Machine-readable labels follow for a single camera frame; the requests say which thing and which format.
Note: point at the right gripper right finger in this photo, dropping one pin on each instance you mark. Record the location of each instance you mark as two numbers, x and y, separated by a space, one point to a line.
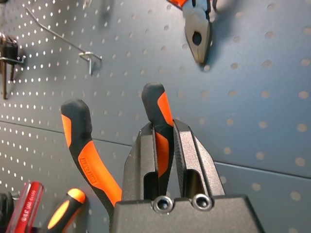
194 165

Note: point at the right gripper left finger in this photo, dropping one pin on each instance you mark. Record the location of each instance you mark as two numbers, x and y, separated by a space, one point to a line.
138 165

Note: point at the orange black long-nose pliers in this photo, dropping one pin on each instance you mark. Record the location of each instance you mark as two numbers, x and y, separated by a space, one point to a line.
97 167

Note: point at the orange black combination pliers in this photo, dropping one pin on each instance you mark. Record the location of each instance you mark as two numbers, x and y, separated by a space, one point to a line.
199 26

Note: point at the long silver peg hook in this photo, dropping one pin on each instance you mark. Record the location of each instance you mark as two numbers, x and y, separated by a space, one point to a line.
90 54

